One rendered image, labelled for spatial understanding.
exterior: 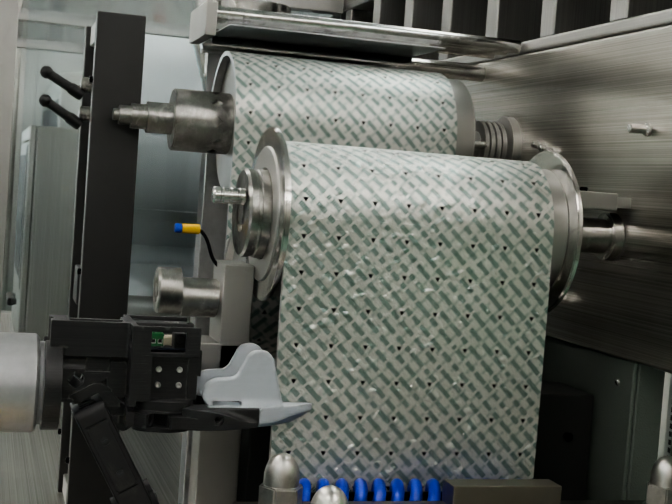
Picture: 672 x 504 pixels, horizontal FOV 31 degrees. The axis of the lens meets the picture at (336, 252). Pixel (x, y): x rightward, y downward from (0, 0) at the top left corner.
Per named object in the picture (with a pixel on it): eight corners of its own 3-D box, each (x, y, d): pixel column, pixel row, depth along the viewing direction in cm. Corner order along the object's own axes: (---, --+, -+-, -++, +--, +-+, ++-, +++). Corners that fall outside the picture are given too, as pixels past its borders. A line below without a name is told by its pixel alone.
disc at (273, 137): (240, 292, 109) (250, 130, 108) (245, 293, 109) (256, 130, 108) (278, 309, 95) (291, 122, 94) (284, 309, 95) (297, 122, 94)
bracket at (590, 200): (547, 206, 112) (549, 184, 112) (603, 210, 113) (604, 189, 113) (572, 208, 107) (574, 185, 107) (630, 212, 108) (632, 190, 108)
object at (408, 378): (265, 498, 97) (282, 271, 96) (529, 497, 104) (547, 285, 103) (267, 499, 97) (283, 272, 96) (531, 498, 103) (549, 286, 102)
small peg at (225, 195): (210, 193, 99) (213, 182, 98) (243, 195, 100) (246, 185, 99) (211, 206, 99) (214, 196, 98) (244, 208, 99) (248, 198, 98)
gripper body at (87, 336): (211, 329, 91) (48, 323, 87) (204, 441, 91) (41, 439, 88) (194, 316, 98) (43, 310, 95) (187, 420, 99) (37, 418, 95)
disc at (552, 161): (499, 305, 116) (511, 152, 116) (504, 305, 116) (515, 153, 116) (571, 322, 102) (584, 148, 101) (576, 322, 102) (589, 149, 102)
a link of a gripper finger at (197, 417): (263, 412, 92) (148, 409, 89) (262, 431, 92) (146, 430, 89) (251, 400, 96) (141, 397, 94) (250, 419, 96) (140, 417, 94)
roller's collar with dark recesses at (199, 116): (165, 150, 127) (169, 89, 127) (220, 154, 129) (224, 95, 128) (174, 149, 121) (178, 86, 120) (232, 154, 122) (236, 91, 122)
